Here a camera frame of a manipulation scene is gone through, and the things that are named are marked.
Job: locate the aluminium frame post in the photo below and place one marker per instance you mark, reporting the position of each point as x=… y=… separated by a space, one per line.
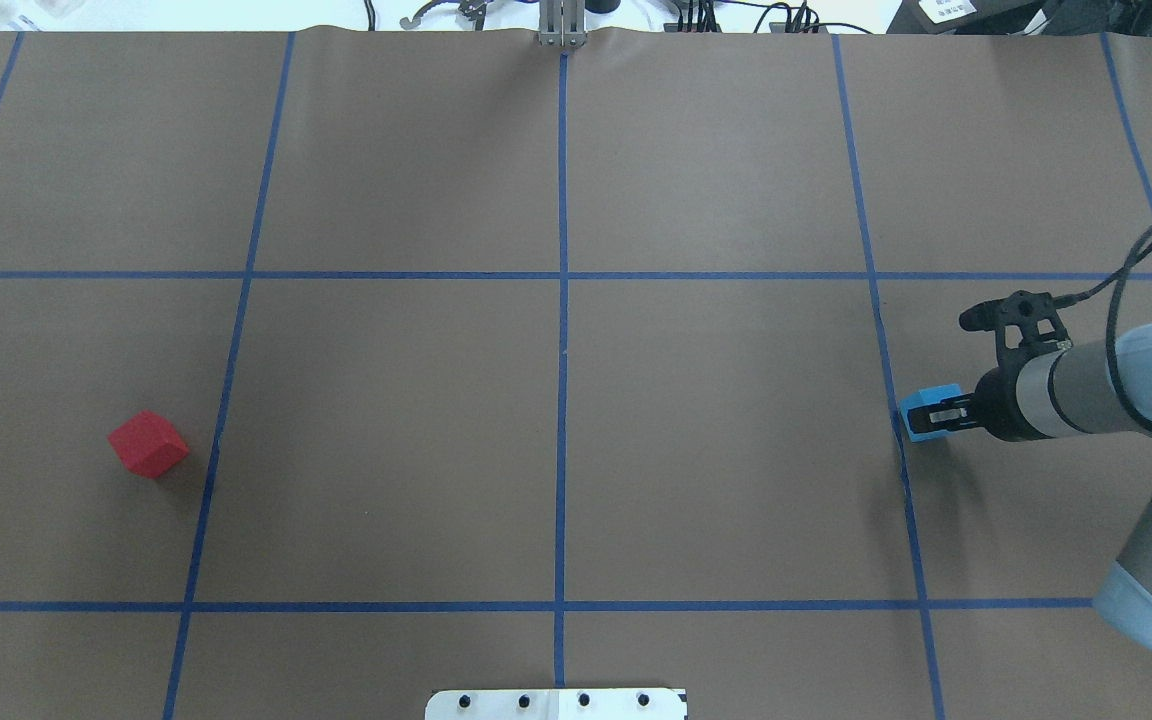
x=561 y=23

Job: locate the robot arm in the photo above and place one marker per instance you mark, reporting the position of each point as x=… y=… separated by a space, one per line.
x=1086 y=390

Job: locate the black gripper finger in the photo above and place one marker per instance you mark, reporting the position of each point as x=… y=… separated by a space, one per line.
x=950 y=414

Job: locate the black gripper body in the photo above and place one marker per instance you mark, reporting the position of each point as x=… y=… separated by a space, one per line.
x=998 y=404

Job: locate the blue cube block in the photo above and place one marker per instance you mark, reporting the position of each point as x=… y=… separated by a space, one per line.
x=912 y=411

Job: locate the white pedestal base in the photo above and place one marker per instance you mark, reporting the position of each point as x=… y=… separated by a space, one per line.
x=559 y=703

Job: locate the red cube block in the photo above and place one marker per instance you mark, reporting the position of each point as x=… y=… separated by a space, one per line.
x=148 y=445

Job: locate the brown paper table cover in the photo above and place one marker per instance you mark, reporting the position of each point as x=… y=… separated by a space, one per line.
x=502 y=367

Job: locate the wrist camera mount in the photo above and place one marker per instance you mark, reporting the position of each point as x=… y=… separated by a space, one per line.
x=1023 y=321

